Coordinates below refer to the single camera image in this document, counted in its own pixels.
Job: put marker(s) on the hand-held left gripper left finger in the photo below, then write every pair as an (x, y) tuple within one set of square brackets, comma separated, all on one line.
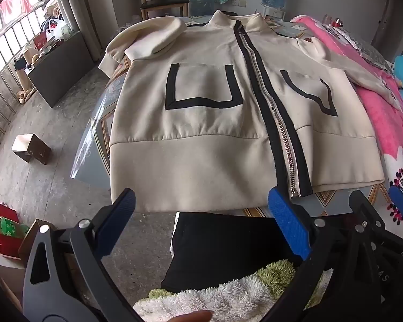
[(119, 218)]

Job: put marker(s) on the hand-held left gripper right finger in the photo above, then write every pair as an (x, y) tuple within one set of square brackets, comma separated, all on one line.
[(288, 224)]

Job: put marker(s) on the cream zip jacket black trim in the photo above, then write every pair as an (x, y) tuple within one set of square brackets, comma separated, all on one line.
[(205, 161)]

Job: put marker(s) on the person's left hand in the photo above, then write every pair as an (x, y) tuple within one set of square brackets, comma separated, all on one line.
[(191, 318)]

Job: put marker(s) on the person's black trousers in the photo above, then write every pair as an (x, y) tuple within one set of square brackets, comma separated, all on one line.
[(221, 248)]

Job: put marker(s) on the table with patterned blue cover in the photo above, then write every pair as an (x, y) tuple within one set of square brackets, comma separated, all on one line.
[(97, 147)]

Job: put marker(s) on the pink floral blanket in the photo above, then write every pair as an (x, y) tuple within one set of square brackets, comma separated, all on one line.
[(383, 120)]

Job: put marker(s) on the cardboard box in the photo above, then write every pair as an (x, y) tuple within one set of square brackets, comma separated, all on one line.
[(30, 238)]

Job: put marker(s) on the green plastic bottle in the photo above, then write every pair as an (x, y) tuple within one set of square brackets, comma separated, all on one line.
[(10, 229)]

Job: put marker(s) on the small wooden stool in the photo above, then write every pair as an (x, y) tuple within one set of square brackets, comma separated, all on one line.
[(33, 147)]

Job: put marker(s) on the red paper bag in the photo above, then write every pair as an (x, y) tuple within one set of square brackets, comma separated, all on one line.
[(1, 208)]

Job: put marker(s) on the grey lace pillow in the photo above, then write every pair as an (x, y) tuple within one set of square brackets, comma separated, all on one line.
[(369, 48)]

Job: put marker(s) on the dark grey cabinet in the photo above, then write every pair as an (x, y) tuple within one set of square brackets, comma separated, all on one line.
[(60, 67)]

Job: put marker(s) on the red thermos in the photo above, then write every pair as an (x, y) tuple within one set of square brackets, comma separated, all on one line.
[(338, 22)]

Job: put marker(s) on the red gift box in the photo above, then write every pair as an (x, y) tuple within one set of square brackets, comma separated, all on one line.
[(41, 41)]

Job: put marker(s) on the white red shopping bag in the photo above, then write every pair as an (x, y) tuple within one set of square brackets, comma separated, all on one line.
[(57, 28)]

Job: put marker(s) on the white water dispenser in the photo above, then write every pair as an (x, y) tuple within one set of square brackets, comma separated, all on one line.
[(275, 14)]

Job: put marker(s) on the beige curtain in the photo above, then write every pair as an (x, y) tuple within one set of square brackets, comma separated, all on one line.
[(74, 0)]

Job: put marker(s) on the white wall socket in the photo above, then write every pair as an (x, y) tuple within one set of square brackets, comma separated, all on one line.
[(239, 2)]

